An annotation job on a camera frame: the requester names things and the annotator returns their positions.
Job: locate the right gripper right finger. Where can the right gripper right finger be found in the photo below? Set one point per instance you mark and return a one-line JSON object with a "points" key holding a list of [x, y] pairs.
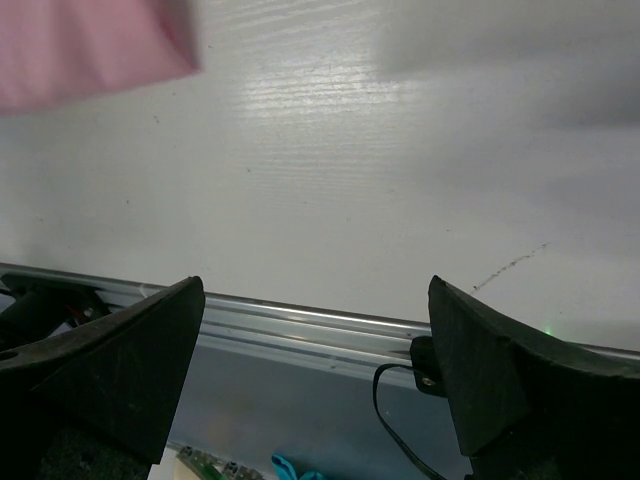
{"points": [[526, 405]]}

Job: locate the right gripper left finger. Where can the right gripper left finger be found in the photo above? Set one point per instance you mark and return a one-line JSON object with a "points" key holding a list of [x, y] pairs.
{"points": [[98, 401]]}

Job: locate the pink t shirt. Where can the pink t shirt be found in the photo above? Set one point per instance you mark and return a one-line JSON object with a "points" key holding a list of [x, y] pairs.
{"points": [[58, 51]]}

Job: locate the green circuit board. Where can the green circuit board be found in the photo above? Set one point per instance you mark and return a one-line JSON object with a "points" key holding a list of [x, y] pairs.
{"points": [[193, 464]]}

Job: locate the blue cloth scrap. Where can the blue cloth scrap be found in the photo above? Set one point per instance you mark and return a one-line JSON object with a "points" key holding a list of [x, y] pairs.
{"points": [[286, 471]]}

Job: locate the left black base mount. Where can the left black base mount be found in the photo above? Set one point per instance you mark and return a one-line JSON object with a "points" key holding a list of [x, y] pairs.
{"points": [[41, 306]]}

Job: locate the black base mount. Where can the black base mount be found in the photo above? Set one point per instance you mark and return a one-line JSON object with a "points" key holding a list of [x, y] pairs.
{"points": [[428, 378], [41, 306]]}

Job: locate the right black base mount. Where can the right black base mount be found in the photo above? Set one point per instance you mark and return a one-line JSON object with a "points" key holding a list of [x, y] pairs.
{"points": [[428, 378]]}

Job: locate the aluminium rail frame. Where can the aluminium rail frame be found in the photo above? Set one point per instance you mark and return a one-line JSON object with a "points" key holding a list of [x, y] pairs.
{"points": [[347, 344]]}

